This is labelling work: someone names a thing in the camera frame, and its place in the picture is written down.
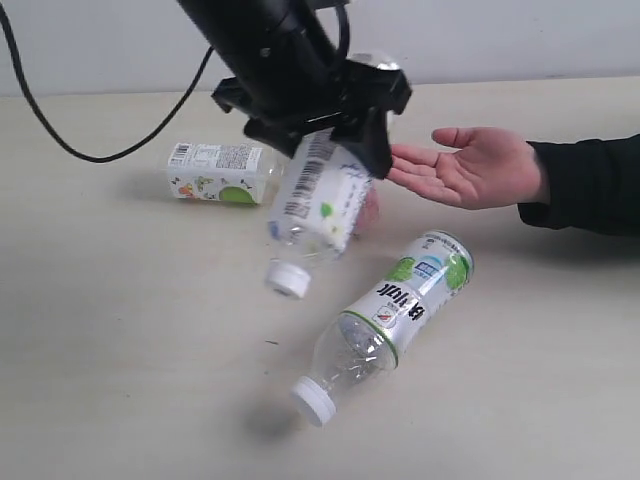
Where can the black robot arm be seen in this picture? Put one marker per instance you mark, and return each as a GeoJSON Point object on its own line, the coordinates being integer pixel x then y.
{"type": "Point", "coordinates": [257, 40]}

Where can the square bottle butterfly label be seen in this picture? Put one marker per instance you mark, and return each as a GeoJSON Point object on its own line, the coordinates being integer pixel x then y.
{"type": "Point", "coordinates": [245, 174]}

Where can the clear bottle white barcode label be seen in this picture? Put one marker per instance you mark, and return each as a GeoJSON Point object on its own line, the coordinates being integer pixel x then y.
{"type": "Point", "coordinates": [314, 212]}

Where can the person's open bare hand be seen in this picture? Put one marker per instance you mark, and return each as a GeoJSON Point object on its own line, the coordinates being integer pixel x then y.
{"type": "Point", "coordinates": [476, 168]}

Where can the clear bottle lime label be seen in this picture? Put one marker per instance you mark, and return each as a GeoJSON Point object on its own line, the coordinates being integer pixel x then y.
{"type": "Point", "coordinates": [370, 336]}

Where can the pink peach drink bottle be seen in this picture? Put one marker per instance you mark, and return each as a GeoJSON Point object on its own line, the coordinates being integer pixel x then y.
{"type": "Point", "coordinates": [368, 215]}

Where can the black sleeved forearm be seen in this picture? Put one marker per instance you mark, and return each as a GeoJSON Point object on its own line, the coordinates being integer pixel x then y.
{"type": "Point", "coordinates": [593, 186]}

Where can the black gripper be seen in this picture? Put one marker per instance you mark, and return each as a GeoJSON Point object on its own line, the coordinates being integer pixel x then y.
{"type": "Point", "coordinates": [354, 103]}

